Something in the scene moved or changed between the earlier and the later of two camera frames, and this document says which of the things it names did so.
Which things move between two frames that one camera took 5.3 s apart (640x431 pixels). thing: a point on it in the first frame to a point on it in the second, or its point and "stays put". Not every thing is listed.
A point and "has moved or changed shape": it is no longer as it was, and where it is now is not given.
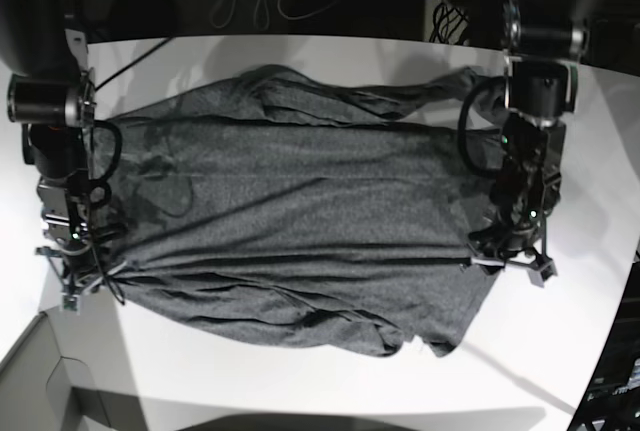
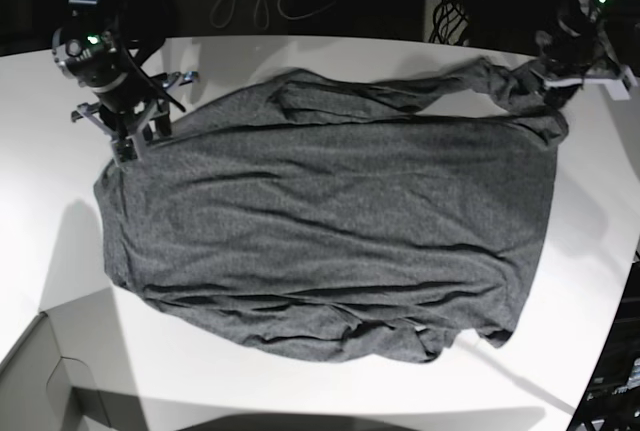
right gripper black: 517,238 to 563,78
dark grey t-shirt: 332,208 has moved or changed shape
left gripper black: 77,256 to 137,108
